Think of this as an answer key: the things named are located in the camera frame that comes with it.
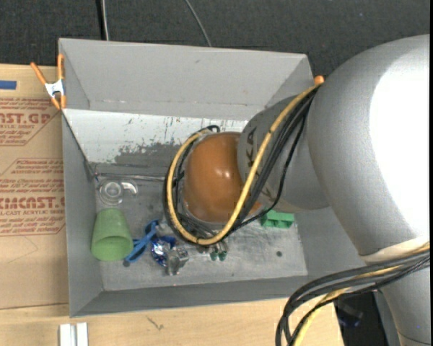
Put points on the green plastic cup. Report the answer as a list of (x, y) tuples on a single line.
[(110, 234)]

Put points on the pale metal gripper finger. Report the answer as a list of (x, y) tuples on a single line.
[(174, 263), (163, 229)]

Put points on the shiny blue foil packet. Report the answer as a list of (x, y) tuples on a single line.
[(161, 251)]

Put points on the clear glass cup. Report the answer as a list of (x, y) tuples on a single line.
[(112, 191)]

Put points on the grey metal bin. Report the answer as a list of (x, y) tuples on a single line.
[(173, 78)]

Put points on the blue sunglasses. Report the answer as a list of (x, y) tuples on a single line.
[(144, 241)]

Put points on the brown cardboard board red print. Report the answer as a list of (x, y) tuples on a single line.
[(25, 251)]

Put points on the bright green ridged block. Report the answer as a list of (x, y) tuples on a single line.
[(277, 219)]

